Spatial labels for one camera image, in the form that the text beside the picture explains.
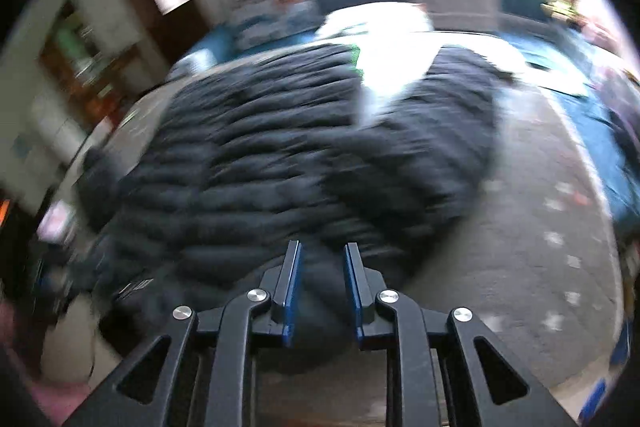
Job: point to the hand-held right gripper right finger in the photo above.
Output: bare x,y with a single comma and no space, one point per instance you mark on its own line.
354,302

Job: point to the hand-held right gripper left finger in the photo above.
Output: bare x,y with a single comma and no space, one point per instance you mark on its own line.
289,302

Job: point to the black puffer jacket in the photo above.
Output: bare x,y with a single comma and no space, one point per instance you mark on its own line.
250,157

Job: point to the grey star quilt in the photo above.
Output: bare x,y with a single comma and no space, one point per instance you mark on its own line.
530,217

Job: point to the person's pink clothing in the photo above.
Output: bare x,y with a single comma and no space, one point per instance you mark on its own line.
55,399

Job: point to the butterfly print pillow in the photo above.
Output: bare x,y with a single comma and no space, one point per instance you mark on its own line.
270,12
380,22

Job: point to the white cabinet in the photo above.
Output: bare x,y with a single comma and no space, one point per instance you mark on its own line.
55,127

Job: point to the blue bed headboard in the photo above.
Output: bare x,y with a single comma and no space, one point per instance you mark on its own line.
595,122

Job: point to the wooden shelf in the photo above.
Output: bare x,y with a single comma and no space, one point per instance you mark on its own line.
85,67

